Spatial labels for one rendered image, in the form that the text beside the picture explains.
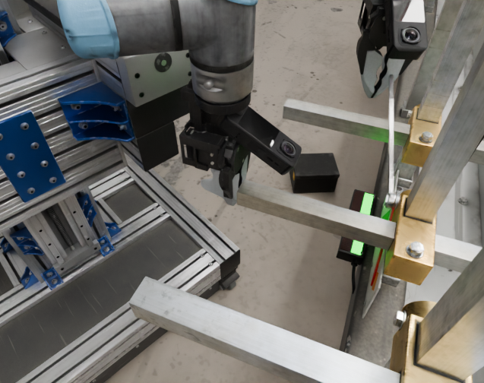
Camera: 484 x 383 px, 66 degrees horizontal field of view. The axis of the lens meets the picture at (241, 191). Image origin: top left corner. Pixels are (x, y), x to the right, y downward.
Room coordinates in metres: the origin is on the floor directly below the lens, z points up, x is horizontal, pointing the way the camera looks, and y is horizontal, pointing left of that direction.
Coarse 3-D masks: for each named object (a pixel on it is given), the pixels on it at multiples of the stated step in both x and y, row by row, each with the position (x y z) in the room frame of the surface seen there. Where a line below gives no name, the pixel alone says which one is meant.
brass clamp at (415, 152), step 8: (408, 112) 0.61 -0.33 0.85; (416, 112) 0.58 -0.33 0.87; (416, 120) 0.56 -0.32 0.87; (424, 120) 0.56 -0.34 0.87; (440, 120) 0.56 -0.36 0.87; (416, 128) 0.53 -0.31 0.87; (424, 128) 0.53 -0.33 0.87; (432, 128) 0.53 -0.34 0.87; (440, 128) 0.53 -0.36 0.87; (408, 136) 0.53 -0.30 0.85; (416, 136) 0.51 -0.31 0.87; (408, 144) 0.50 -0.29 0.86; (416, 144) 0.49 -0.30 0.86; (424, 144) 0.49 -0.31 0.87; (432, 144) 0.49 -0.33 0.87; (408, 152) 0.50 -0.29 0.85; (416, 152) 0.49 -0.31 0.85; (424, 152) 0.49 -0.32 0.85; (408, 160) 0.50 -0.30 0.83; (416, 160) 0.49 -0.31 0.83; (424, 160) 0.49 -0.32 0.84
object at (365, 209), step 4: (364, 196) 0.52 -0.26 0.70; (368, 196) 0.52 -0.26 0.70; (364, 200) 0.51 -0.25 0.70; (368, 200) 0.51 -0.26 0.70; (364, 204) 0.50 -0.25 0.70; (368, 204) 0.50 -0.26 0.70; (364, 208) 0.49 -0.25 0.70; (368, 208) 0.49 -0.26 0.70; (360, 212) 0.48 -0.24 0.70; (364, 212) 0.48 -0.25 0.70; (368, 212) 0.48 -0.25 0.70; (356, 244) 0.40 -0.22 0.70; (360, 244) 0.40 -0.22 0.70; (352, 248) 0.39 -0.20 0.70; (356, 248) 0.39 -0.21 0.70; (360, 248) 0.39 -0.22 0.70; (356, 252) 0.38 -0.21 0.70
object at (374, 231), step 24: (240, 192) 0.39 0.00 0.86; (264, 192) 0.39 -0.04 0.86; (288, 192) 0.39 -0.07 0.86; (288, 216) 0.36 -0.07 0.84; (312, 216) 0.34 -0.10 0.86; (336, 216) 0.34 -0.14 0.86; (360, 216) 0.34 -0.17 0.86; (360, 240) 0.32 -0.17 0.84; (384, 240) 0.30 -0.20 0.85; (456, 240) 0.30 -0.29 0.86; (456, 264) 0.27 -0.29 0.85
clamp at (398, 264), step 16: (400, 208) 0.35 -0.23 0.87; (400, 224) 0.32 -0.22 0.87; (416, 224) 0.32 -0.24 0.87; (432, 224) 0.32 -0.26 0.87; (400, 240) 0.29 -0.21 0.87; (416, 240) 0.29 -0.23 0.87; (432, 240) 0.29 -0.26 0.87; (400, 256) 0.27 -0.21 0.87; (432, 256) 0.26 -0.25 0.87; (384, 272) 0.27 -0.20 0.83; (400, 272) 0.26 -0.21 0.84; (416, 272) 0.25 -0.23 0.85
